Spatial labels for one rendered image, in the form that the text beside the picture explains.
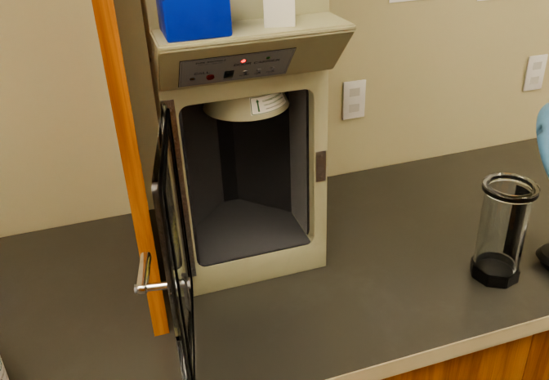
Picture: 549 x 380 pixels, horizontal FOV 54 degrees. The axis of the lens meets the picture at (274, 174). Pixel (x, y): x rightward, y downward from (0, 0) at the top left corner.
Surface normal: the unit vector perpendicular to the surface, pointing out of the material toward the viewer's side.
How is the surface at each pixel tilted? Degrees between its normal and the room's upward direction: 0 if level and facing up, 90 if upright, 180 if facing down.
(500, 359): 90
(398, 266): 0
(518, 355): 90
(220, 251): 0
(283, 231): 0
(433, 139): 90
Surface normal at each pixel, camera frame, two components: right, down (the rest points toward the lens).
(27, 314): -0.04, -0.88
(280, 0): 0.02, 0.47
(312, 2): 0.30, 0.43
